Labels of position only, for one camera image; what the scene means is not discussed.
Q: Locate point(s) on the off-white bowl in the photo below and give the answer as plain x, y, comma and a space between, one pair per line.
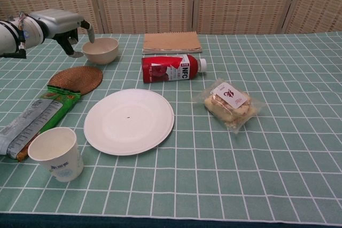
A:
102, 54

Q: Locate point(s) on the white paper cup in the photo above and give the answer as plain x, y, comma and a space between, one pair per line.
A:
62, 164

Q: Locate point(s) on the green checked tablecloth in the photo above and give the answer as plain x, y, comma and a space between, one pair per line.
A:
240, 172

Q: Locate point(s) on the bread in clear wrapper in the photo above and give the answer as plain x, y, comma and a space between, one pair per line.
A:
227, 108

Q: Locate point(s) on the bamboo folding screen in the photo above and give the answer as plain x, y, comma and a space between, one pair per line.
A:
149, 1

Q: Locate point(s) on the white round plate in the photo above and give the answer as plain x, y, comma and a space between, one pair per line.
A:
139, 132

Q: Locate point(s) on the green snack packet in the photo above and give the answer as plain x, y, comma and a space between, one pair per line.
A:
34, 116

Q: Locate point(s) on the brown spiral notebook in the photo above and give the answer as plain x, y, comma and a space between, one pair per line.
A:
171, 41

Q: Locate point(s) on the brown woven coaster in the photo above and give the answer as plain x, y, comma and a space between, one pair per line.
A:
76, 78

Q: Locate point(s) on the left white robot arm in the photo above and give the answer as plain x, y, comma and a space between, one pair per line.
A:
10, 35

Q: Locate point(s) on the red juice bottle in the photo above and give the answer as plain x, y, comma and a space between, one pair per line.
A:
160, 70

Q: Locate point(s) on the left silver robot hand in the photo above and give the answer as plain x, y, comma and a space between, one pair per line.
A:
60, 23

